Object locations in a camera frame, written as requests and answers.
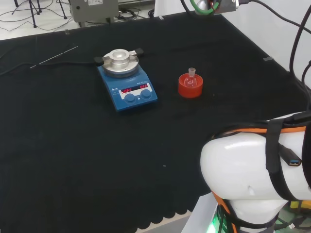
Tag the black bench cloth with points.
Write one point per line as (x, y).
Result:
(73, 150)

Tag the thin glass rod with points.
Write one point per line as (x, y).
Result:
(53, 57)

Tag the yellow stop button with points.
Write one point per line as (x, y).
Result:
(295, 204)

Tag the black tripod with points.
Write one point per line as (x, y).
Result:
(34, 14)

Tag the grey metal box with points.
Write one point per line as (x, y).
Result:
(92, 9)

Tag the clear round-bottom flask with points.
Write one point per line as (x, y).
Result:
(190, 81)

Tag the blue base heater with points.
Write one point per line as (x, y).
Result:
(136, 102)

